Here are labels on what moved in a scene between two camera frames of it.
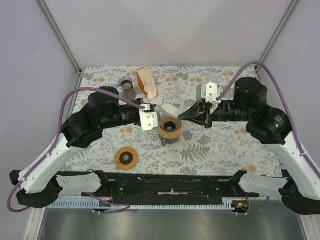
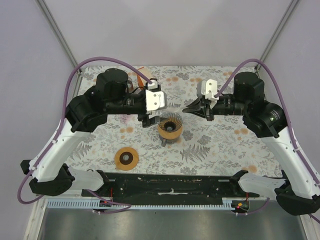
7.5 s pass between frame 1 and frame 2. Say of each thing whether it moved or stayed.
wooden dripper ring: stayed
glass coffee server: stayed
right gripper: moved
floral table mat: stayed
